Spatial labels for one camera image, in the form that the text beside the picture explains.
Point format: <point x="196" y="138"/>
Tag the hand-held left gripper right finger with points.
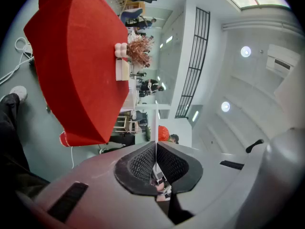
<point x="226" y="187"/>

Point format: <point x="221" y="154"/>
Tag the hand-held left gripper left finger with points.
<point x="95" y="182"/>

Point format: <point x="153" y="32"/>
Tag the red strawberry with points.
<point x="163" y="132"/>

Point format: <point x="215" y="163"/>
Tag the red square table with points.
<point x="76" y="63"/>

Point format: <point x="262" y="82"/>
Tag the light wooden stool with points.
<point x="125" y="124"/>

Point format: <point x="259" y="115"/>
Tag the round ceiling light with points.
<point x="245" y="51"/>
<point x="225" y="106"/>

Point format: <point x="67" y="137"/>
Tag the person's black trouser leg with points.
<point x="9" y="132"/>

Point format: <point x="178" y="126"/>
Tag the beige flat book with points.
<point x="122" y="69"/>

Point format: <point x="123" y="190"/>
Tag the person's white shoe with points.
<point x="19" y="92"/>

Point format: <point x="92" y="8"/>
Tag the black window grille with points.
<point x="194" y="63"/>

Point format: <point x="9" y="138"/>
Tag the pink bubble vase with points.
<point x="120" y="49"/>

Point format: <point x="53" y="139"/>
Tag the white air conditioner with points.
<point x="281" y="61"/>

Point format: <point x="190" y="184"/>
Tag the dried red plant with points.
<point x="139" y="51"/>

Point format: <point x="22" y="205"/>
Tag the blue chair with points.
<point x="131" y="14"/>

